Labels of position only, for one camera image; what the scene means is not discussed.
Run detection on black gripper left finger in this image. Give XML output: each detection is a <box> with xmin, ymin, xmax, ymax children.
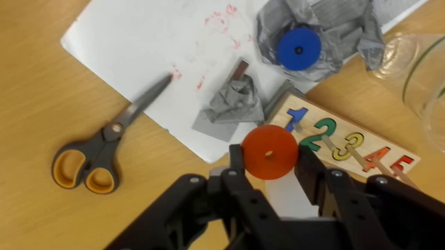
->
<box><xmin>206</xmin><ymin>143</ymin><xmax>284</xmax><ymax>250</ymax></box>

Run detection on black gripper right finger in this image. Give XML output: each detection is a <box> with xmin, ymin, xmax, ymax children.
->
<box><xmin>295</xmin><ymin>148</ymin><xmax>394</xmax><ymax>250</ymax></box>

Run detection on orange ring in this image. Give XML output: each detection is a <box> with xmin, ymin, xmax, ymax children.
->
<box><xmin>241</xmin><ymin>123</ymin><xmax>299</xmax><ymax>182</ymax></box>

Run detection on wooden number puzzle board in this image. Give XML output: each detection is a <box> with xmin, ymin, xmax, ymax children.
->
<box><xmin>269</xmin><ymin>93</ymin><xmax>422</xmax><ymax>186</ymax></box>

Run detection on crumpled grey tape piece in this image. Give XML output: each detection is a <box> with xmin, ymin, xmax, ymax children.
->
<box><xmin>192</xmin><ymin>59</ymin><xmax>266</xmax><ymax>141</ymax></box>

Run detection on white whiteboard sheet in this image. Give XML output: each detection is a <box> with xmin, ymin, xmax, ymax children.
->
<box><xmin>60</xmin><ymin>0</ymin><xmax>430</xmax><ymax>165</ymax></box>

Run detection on orange grey scissors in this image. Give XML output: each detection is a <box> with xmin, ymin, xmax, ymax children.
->
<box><xmin>52</xmin><ymin>73</ymin><xmax>173</xmax><ymax>194</ymax></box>

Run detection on blue ring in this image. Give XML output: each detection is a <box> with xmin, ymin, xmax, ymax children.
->
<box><xmin>276</xmin><ymin>25</ymin><xmax>323</xmax><ymax>72</ymax></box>

